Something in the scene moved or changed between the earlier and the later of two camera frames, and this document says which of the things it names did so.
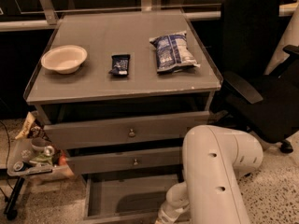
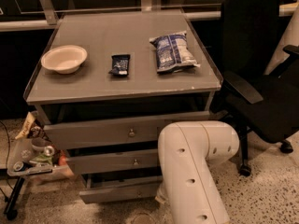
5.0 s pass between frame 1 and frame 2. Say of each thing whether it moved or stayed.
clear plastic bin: stayed
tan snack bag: stayed
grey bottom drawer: moved
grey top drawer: stayed
